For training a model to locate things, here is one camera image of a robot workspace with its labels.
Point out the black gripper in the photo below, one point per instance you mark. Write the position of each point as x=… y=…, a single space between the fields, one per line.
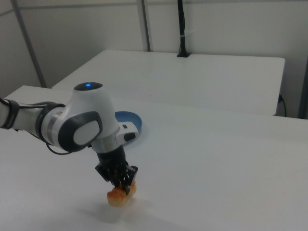
x=113 y=161

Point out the orange bread loaf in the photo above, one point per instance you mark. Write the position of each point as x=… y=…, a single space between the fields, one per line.
x=116 y=198

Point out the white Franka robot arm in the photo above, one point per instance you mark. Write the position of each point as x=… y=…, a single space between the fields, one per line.
x=86 y=113

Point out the blue round plate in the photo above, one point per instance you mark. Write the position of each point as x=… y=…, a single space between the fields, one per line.
x=131 y=119

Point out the white side table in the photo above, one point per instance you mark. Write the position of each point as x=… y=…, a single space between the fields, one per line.
x=192 y=79

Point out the black pole with clamp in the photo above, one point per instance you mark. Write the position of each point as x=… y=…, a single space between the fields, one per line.
x=182 y=29

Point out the grey partition post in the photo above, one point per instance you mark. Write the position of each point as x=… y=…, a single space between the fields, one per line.
x=146 y=24
x=29 y=43

